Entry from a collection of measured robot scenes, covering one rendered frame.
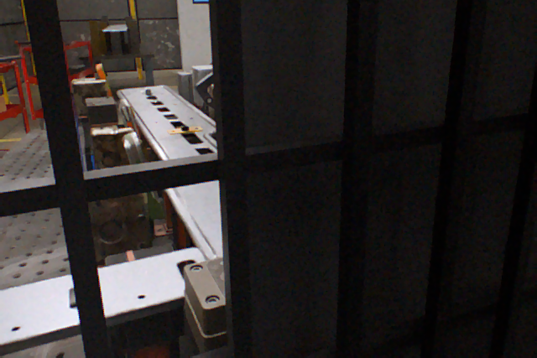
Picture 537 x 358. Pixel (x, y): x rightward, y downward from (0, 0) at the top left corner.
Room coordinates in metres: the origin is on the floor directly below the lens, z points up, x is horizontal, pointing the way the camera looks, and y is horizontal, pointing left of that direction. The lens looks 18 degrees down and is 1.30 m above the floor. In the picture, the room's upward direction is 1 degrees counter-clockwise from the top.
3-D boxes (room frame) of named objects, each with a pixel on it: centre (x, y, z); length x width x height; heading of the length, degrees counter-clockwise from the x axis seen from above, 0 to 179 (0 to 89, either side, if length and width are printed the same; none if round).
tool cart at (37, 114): (5.09, 2.29, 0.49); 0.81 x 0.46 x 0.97; 0
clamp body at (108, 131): (0.98, 0.35, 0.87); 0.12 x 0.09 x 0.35; 113
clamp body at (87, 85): (1.57, 0.62, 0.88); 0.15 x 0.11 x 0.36; 113
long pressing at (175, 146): (1.12, 0.23, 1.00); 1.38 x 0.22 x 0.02; 23
